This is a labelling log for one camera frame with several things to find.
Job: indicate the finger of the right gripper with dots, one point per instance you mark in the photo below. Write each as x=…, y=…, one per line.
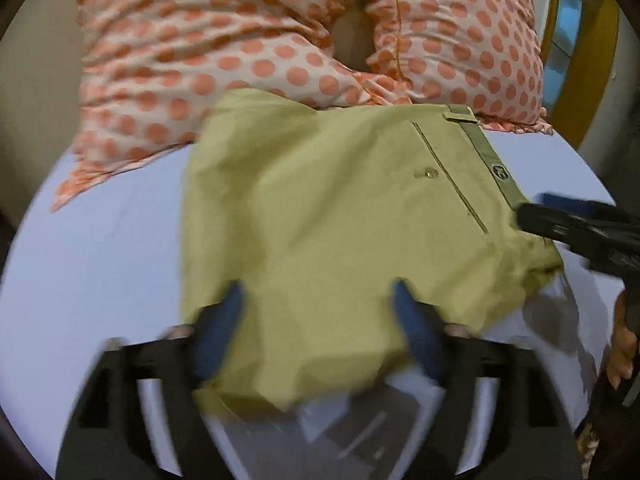
x=558, y=225
x=577, y=206

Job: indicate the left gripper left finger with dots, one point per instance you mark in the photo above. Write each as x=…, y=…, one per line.
x=137, y=418

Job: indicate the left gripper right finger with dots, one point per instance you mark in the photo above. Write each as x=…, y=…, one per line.
x=500, y=416

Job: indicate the khaki yellow-green pants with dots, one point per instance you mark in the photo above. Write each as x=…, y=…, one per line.
x=317, y=213

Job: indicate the person's right hand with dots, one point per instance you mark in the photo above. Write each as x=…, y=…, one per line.
x=624, y=346

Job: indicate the white bed sheet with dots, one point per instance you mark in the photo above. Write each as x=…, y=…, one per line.
x=108, y=265

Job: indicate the orange polka dot pillow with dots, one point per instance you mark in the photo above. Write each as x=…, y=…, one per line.
x=153, y=69
x=483, y=54

